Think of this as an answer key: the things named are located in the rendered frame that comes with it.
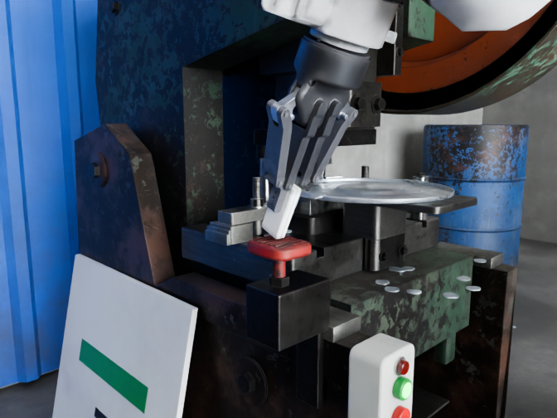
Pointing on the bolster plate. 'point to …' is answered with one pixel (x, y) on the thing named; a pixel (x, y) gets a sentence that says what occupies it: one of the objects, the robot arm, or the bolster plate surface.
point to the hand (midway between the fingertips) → (280, 208)
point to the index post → (419, 212)
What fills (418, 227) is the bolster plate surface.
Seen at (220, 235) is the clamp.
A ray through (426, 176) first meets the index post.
